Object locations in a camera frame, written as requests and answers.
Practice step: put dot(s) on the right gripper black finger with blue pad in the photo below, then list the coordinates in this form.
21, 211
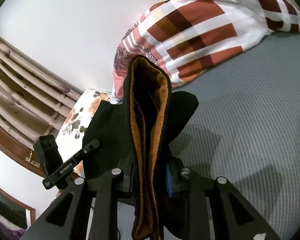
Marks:
173, 171

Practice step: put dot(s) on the black pants orange lining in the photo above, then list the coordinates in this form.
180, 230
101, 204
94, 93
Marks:
135, 137

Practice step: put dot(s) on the white floral pillow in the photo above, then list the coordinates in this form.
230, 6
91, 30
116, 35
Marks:
70, 137

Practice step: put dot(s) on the purple cloth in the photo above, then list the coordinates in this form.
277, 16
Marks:
9, 234

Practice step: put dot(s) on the beige pleated curtain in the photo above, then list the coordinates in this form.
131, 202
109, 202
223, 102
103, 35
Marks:
32, 102

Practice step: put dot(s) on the grey textured bed mattress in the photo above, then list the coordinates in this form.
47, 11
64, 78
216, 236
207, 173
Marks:
247, 128

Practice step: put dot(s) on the white brown checked blanket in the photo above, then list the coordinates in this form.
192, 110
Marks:
186, 37

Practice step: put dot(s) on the brown wooden window frame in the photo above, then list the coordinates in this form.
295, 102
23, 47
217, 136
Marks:
19, 153

